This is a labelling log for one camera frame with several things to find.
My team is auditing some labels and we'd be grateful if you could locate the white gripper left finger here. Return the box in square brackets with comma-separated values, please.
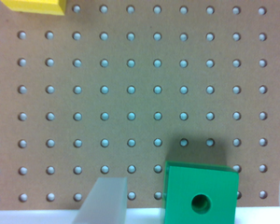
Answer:
[72, 177, 127, 224]

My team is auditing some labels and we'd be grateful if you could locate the green block with hole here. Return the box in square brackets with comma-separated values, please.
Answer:
[162, 161, 239, 224]

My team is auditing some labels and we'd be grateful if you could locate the yellow block with hole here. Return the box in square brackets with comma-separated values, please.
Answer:
[0, 0, 67, 16]

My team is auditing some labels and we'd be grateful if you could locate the brown perforated pegboard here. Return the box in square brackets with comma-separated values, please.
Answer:
[0, 0, 280, 210]

